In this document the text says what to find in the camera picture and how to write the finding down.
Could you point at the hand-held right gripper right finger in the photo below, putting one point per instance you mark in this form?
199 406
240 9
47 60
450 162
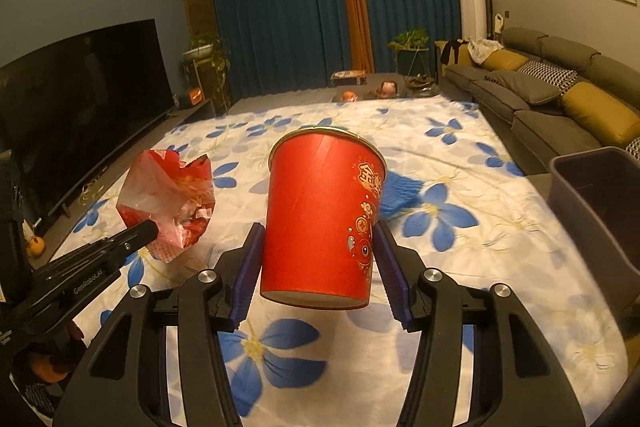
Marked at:
395 277

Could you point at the white tower air conditioner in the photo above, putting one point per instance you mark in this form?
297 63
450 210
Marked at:
471 2

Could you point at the red and white plastic bag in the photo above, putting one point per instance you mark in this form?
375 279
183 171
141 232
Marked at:
170 197

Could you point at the blue curtains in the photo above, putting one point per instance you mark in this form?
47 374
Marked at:
280 7

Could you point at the small doll toy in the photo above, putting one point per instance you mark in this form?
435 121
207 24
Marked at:
386 89

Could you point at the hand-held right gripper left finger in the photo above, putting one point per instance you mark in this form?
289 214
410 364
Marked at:
247 277

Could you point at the potted plant on stand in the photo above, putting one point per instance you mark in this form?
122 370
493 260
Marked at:
410 44

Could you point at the grey plastic bin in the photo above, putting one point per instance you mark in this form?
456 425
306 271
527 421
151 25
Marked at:
600 207

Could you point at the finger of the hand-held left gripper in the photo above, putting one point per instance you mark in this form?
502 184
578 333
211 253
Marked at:
130 239

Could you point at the black television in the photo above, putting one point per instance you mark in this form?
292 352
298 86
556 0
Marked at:
85 107

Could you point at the small yellow pillow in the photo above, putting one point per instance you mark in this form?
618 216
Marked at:
505 61

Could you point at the black and white patterned pillow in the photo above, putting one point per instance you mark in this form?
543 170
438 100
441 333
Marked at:
547 74

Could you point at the small low table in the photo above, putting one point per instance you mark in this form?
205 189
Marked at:
350 77

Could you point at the large yellow pillow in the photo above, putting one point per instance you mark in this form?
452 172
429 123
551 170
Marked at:
600 112

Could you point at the trailing potted plant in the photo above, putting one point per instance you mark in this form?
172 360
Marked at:
207 57

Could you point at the grey sectional sofa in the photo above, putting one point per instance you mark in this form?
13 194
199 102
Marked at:
540 122

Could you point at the checkered patterned pillow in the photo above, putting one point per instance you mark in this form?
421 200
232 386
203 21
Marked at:
634 147

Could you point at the orange fruit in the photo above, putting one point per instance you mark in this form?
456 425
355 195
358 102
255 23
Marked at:
35 246

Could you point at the red paper cup gold rim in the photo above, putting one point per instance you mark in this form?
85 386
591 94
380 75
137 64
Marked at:
310 217

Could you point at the orange glowing box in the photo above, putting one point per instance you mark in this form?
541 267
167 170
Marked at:
194 95

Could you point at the white clothing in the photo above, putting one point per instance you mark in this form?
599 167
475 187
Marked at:
485 49

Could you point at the floral blue and white sheet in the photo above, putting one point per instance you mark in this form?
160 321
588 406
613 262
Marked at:
475 257

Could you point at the grey pillow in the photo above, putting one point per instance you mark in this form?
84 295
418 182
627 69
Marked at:
525 88

